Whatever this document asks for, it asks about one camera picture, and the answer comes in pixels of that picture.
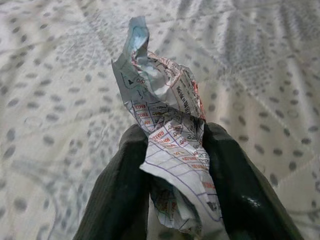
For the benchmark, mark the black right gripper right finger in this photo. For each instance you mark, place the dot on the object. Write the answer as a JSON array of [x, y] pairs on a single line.
[[240, 190]]

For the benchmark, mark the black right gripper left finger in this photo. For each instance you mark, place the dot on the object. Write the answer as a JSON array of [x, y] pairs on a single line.
[[120, 190]]

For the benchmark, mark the printed paper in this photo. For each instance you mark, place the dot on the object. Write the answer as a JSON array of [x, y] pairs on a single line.
[[162, 82]]

